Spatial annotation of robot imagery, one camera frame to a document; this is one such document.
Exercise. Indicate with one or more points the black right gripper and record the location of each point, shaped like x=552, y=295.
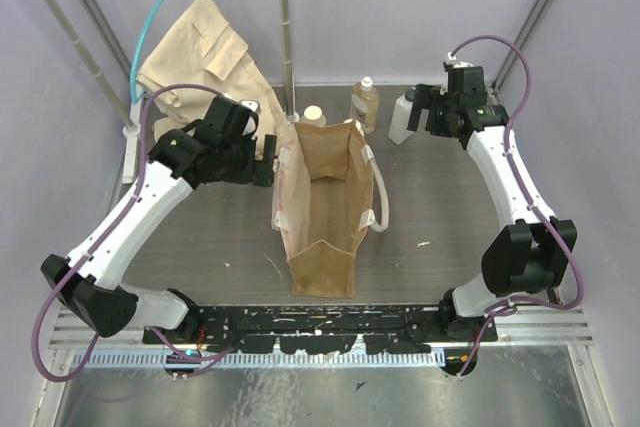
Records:
x=428, y=97

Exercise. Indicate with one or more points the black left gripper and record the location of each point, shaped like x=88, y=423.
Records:
x=268, y=160

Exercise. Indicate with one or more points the brown burlap canvas bag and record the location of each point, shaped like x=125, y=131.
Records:
x=328, y=193

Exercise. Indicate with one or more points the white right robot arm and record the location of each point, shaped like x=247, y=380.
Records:
x=527, y=256

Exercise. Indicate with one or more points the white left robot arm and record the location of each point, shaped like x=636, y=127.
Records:
x=89, y=279

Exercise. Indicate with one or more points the white rectangular bottle dark cap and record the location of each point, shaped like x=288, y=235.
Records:
x=398, y=130

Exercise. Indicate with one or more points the green bottle cream cap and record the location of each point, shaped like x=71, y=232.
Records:
x=313, y=115

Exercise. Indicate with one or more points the clear amber liquid bottle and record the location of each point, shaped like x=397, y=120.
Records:
x=364, y=104

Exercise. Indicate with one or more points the beige cloth trousers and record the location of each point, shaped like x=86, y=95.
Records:
x=202, y=48

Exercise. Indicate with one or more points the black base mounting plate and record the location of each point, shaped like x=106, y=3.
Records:
x=323, y=329

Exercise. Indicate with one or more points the white metal clothes rack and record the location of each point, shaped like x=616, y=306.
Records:
x=131, y=116

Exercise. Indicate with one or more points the white slotted cable duct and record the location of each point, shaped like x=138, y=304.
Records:
x=358, y=358

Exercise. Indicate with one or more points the aluminium frame rail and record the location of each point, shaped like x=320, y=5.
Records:
x=530, y=326

